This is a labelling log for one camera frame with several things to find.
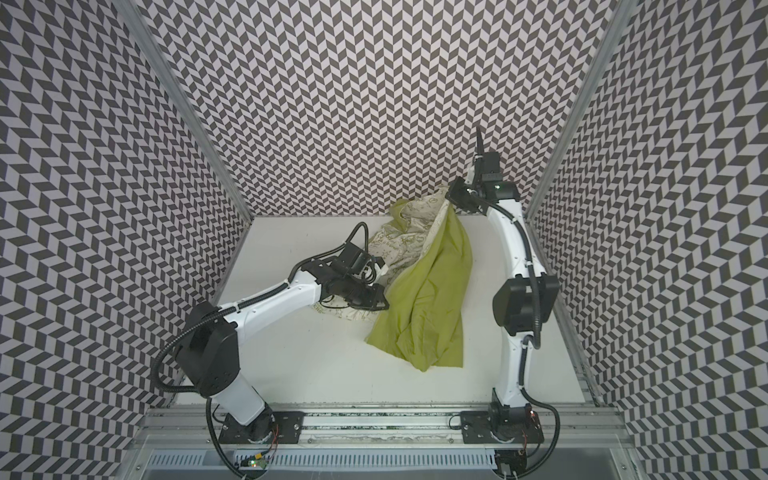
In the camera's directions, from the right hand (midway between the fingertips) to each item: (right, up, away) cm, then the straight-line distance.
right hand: (453, 191), depth 87 cm
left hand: (-19, -32, -8) cm, 38 cm away
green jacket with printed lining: (-7, -23, 0) cm, 24 cm away
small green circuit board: (-48, -65, -21) cm, 83 cm away
